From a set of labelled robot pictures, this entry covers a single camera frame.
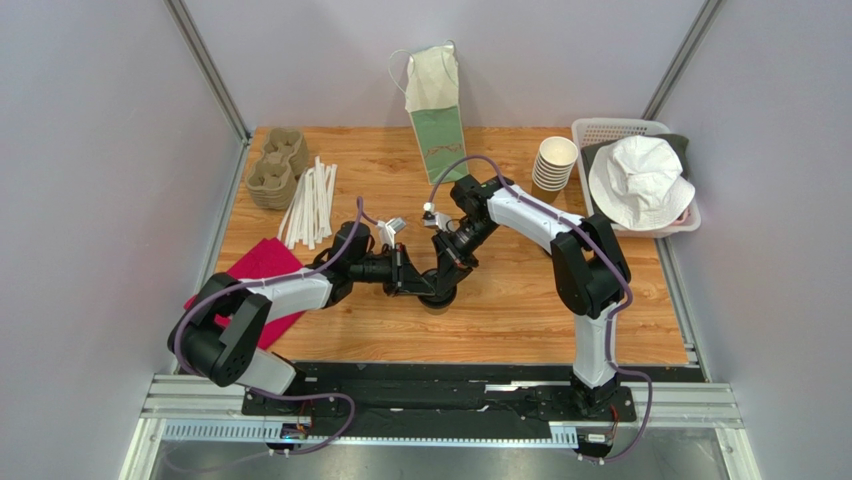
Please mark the dark green cloth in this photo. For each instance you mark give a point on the dark green cloth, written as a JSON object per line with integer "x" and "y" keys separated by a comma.
{"x": 675, "y": 141}

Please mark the brown paper coffee cup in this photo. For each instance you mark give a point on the brown paper coffee cup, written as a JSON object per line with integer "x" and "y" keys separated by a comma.
{"x": 436, "y": 303}

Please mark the stack of paper cups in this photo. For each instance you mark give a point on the stack of paper cups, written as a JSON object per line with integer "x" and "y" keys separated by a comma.
{"x": 552, "y": 168}

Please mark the stack of pulp cup carriers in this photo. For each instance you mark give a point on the stack of pulp cup carriers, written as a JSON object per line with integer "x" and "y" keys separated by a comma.
{"x": 272, "y": 180}

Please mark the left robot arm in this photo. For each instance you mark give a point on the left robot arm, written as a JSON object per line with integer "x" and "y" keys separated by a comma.
{"x": 218, "y": 336}

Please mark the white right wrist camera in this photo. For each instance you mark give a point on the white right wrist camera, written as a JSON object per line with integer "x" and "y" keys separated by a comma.
{"x": 436, "y": 220}

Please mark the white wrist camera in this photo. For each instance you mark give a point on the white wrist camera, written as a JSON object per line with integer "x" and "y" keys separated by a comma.
{"x": 389, "y": 229}
{"x": 436, "y": 220}

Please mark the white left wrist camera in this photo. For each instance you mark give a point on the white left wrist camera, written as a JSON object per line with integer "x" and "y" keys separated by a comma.
{"x": 389, "y": 229}

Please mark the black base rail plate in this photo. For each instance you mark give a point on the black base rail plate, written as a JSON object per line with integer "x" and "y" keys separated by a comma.
{"x": 456, "y": 402}

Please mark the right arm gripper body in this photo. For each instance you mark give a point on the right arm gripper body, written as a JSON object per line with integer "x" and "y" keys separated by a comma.
{"x": 450, "y": 252}

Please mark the white plastic basket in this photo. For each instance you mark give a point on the white plastic basket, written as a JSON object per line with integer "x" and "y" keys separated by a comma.
{"x": 592, "y": 131}

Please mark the green white paper bag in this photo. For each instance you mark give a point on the green white paper bag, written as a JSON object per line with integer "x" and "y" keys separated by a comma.
{"x": 429, "y": 80}

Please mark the white paper straws bundle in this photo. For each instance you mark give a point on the white paper straws bundle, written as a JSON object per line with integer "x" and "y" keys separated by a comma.
{"x": 307, "y": 221}

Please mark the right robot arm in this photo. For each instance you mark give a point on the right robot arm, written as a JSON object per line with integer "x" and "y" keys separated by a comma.
{"x": 590, "y": 271}

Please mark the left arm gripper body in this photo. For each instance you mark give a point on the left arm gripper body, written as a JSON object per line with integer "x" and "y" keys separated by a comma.
{"x": 386, "y": 270}

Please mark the white bucket hat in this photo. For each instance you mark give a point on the white bucket hat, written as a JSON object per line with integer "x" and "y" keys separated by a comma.
{"x": 639, "y": 183}

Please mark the black cup lid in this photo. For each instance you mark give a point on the black cup lid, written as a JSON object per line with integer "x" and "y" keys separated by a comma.
{"x": 440, "y": 293}

